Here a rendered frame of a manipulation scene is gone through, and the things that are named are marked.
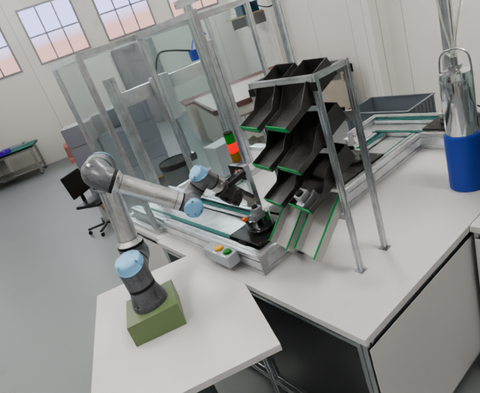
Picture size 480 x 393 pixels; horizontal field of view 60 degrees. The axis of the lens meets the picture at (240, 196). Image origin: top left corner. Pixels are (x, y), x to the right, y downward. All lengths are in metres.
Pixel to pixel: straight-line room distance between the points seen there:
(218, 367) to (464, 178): 1.37
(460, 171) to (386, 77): 4.03
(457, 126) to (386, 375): 1.09
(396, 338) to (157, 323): 0.91
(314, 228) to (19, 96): 10.80
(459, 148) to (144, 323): 1.55
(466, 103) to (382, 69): 4.04
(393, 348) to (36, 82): 11.09
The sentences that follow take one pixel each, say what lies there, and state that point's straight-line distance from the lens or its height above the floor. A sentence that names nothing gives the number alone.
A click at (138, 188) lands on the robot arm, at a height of 1.45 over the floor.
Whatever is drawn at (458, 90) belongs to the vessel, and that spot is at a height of 1.34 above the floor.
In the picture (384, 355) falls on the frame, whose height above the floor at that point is 0.72.
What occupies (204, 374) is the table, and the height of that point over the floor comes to 0.86.
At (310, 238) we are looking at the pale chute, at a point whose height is 1.04.
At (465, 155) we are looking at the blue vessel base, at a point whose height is 1.05.
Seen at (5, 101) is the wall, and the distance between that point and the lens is 12.10.
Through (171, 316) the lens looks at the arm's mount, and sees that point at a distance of 1.78.
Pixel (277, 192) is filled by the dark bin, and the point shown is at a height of 1.21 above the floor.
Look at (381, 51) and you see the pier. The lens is 6.00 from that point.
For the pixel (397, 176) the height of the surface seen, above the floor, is 0.86.
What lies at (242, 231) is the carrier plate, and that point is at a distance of 2.05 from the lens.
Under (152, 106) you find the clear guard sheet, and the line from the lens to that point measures 3.14.
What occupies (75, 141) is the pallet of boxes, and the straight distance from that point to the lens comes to 6.25.
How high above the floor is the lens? 1.91
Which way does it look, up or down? 23 degrees down
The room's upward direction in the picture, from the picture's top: 20 degrees counter-clockwise
